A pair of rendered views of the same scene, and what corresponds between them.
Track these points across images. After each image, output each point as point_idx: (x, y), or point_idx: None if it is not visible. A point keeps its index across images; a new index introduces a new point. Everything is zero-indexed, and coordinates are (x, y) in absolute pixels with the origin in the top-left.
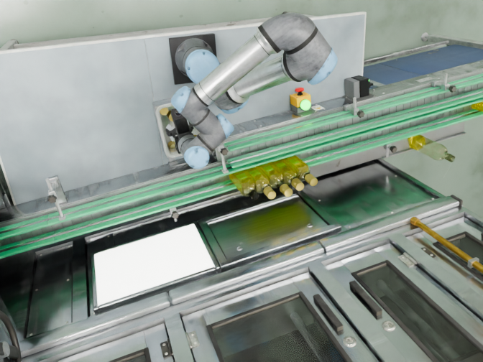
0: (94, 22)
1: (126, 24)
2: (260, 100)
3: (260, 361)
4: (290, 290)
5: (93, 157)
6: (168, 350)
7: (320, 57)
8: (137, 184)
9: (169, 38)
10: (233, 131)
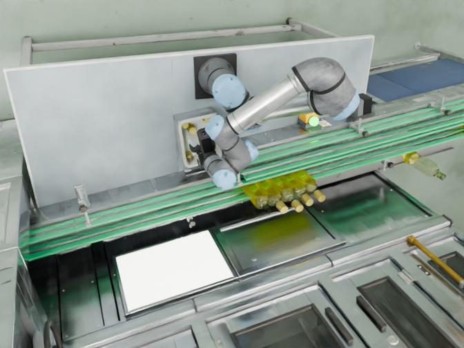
0: (107, 22)
1: (137, 25)
2: None
3: None
4: (302, 302)
5: (114, 164)
6: None
7: (346, 99)
8: (157, 192)
9: (195, 57)
10: None
